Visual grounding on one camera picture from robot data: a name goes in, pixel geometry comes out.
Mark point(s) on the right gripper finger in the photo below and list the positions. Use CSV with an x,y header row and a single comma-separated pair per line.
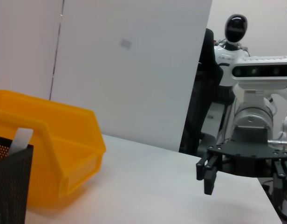
x,y
208,182
278,186

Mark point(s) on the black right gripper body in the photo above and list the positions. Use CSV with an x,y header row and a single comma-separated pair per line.
x,y
248,158

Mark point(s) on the mint green utility knife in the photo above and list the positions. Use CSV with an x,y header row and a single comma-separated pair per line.
x,y
21,140

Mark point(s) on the black mesh pen holder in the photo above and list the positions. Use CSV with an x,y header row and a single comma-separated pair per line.
x,y
10,186

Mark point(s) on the white board with sticker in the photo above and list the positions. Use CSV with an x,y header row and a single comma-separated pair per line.
x,y
134,81

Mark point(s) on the white black humanoid robot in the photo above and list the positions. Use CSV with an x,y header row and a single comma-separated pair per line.
x,y
235,28

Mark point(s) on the yellow plastic storage bin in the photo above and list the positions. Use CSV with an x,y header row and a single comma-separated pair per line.
x,y
64,140

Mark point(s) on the plain white partition board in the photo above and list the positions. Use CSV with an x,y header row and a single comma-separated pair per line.
x,y
24,46

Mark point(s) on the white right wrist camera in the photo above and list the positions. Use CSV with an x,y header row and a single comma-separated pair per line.
x,y
262,70

